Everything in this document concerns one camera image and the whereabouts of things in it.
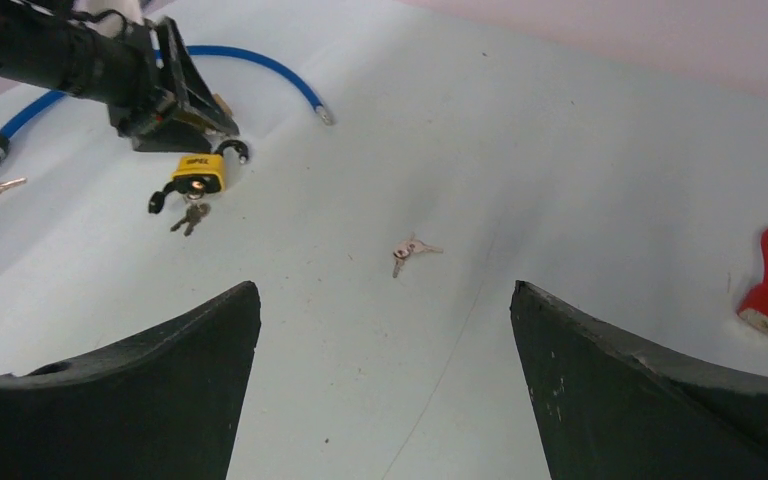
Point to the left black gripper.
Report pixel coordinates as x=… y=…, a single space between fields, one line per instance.
x=141 y=42

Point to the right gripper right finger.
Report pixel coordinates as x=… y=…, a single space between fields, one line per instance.
x=610 y=404

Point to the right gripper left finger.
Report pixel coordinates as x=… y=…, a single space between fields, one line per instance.
x=164 y=403

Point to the yellow black padlock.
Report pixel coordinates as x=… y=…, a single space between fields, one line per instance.
x=200 y=174

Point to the silver key pair front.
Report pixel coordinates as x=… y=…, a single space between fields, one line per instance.
x=195 y=211

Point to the silver key pair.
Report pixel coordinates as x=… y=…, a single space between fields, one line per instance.
x=195 y=211
x=409 y=248

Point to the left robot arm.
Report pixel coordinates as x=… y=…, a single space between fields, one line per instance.
x=49 y=45

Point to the brass padlock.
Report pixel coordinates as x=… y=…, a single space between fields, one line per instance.
x=223 y=104

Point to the blue cable lock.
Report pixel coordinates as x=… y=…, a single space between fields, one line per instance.
x=180 y=78

